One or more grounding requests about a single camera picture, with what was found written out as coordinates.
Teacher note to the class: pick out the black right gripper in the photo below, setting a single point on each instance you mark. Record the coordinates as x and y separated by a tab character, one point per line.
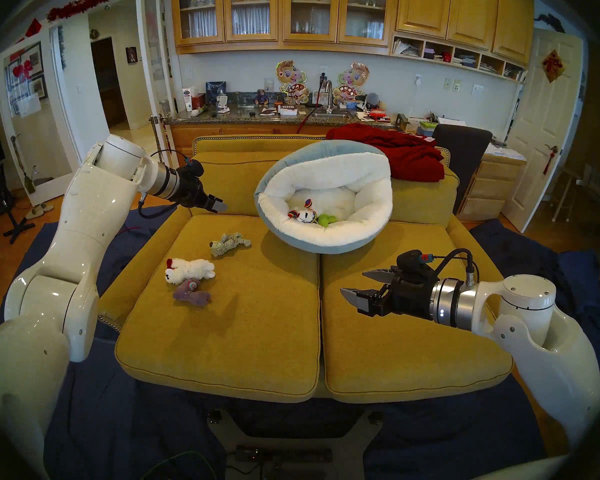
410	295

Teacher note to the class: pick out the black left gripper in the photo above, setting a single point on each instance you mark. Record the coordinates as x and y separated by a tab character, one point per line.
192	191

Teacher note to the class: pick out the grey green plush toy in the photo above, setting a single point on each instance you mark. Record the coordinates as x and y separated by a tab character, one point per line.
232	243

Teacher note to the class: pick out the green cactus plush toy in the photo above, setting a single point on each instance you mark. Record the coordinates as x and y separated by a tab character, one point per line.
327	220

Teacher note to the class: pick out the white llama plush rainbow trim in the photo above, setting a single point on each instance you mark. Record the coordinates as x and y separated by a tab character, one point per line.
305	214

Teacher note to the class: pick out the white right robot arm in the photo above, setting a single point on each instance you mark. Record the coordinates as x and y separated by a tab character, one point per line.
555	359

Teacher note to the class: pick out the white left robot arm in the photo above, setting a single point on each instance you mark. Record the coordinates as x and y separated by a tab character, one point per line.
55	294

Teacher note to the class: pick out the white plush dog red hat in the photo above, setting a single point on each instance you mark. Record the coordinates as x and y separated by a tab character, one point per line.
195	270

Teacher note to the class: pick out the blue white plush dog bed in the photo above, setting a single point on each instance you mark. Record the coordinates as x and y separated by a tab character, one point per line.
360	184

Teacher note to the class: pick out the granite kitchen counter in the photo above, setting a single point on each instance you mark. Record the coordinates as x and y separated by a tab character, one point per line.
240	116

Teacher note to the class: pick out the purple plush toy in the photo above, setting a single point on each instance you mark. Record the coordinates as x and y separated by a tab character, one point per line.
192	294

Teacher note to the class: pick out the white tube bottle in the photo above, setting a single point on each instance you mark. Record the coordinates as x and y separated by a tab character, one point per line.
187	100

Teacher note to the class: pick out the yellow fabric sofa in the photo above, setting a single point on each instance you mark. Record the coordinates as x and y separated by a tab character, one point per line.
260	354

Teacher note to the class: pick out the red blanket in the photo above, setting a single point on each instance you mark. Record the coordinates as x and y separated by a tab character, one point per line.
410	159

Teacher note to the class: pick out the cartoon child paper decoration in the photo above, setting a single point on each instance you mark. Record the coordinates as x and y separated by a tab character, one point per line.
291	79
352	79

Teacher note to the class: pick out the wooden drawer cabinet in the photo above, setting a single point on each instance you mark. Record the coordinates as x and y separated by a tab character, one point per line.
490	189

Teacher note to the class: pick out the chrome kitchen faucet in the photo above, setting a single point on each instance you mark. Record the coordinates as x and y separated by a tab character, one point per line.
329	96

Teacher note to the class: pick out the dark office chair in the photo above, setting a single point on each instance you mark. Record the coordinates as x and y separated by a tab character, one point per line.
462	154

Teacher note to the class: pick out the white framed glass door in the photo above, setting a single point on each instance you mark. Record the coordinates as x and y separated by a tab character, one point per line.
72	109
142	59

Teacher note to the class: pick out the beige slipper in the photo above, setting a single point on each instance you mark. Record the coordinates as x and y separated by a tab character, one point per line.
34	214
46	207

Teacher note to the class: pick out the black tripod stand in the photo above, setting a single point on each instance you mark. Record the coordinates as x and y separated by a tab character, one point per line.
10	224

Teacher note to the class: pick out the crumpled blue cloth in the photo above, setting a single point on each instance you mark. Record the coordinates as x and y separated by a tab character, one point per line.
580	264

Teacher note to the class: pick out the white panel door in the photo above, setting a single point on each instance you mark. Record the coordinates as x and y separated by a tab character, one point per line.
540	124

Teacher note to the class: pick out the red tinsel garland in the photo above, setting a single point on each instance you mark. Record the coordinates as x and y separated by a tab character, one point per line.
85	3

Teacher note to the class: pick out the navy blue floor blanket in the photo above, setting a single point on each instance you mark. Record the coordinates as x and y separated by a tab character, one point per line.
130	434

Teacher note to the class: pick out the red diamond door ornament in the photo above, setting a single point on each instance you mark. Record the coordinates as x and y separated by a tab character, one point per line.
553	65

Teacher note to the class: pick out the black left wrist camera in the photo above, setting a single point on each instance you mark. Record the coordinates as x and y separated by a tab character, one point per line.
192	168

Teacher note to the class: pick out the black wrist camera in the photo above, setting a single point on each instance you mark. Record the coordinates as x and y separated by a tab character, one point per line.
415	263
192	168

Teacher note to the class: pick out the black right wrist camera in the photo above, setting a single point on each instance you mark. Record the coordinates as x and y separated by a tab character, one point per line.
415	263

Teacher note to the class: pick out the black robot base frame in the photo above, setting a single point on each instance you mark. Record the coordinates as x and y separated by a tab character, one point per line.
295	454

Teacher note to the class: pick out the wooden wall cabinets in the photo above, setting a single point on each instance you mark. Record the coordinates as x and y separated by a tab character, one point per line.
425	9

